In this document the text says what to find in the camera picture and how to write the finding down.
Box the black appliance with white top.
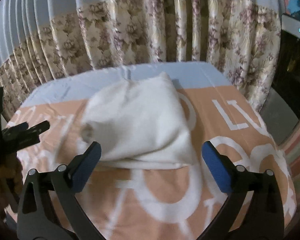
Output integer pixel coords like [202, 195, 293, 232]
[260, 14, 300, 145]

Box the white knit sweater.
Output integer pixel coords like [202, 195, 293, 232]
[81, 72, 196, 170]

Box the blue and floral curtain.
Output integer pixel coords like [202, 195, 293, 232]
[0, 0, 285, 119]

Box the peach and blue blanket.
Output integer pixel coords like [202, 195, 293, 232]
[8, 62, 296, 239]

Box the blue cloth on appliance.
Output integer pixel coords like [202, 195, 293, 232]
[287, 0, 300, 14]

